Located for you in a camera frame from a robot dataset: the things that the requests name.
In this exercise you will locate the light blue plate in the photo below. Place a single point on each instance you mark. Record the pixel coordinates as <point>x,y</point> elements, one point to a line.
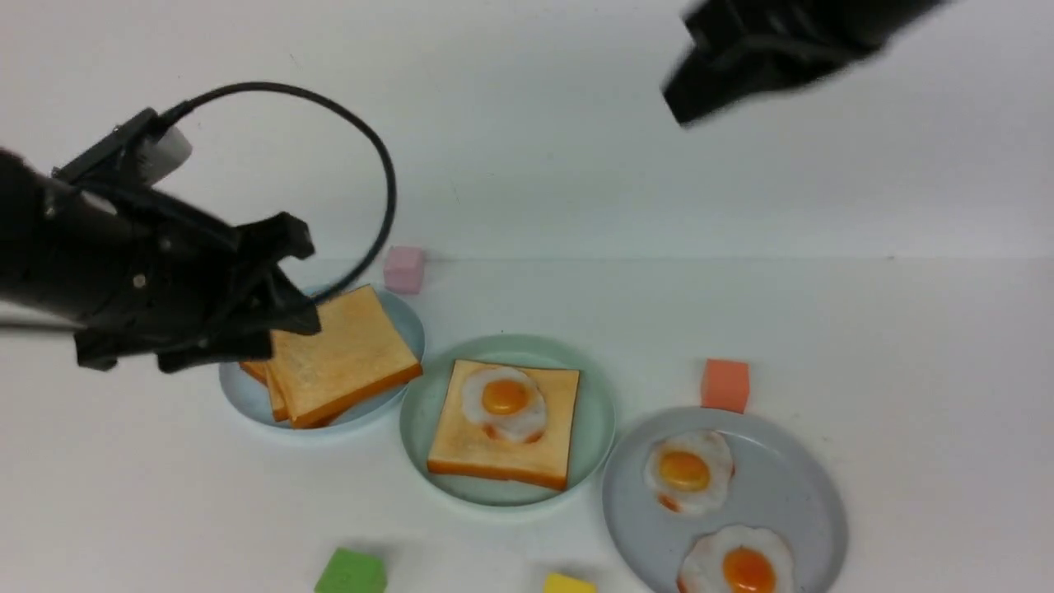
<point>249,396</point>

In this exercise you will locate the orange cube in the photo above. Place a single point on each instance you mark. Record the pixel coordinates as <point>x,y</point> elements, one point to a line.
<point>726,385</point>

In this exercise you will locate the fried egg middle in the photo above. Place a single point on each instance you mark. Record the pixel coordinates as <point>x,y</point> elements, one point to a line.
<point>690,473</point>

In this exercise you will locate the pink cube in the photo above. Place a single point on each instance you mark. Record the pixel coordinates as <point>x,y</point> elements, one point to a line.
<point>404,269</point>

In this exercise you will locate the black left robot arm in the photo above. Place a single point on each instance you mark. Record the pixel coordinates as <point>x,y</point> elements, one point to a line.
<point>25,248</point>

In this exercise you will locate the fried egg bottom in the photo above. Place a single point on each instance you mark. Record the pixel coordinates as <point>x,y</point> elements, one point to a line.
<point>738,558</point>

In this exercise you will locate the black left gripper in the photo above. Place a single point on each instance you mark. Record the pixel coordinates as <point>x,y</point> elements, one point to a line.
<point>136,272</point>

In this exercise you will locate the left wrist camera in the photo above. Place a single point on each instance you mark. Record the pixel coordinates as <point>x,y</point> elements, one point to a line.
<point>144,149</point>

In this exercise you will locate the grey plate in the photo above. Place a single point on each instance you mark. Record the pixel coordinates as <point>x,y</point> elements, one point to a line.
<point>777,485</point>

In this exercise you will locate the green cube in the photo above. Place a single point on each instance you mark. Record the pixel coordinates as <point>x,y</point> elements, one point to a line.
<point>352,571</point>

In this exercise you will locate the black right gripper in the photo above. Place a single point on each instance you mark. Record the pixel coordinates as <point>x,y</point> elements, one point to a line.
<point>741,49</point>

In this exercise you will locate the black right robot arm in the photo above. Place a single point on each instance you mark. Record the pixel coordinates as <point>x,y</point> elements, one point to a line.
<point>618,129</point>

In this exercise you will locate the yellow cube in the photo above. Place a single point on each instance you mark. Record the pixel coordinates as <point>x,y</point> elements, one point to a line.
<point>560,583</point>

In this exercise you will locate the fried egg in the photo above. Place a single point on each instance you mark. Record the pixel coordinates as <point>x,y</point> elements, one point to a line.
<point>505,403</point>
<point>738,558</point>
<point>690,473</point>

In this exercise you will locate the pale green plate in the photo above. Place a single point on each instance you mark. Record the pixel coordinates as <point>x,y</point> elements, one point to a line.
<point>592,433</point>

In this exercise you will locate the fried egg top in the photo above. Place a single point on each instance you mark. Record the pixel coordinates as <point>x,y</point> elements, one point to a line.
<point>505,403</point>

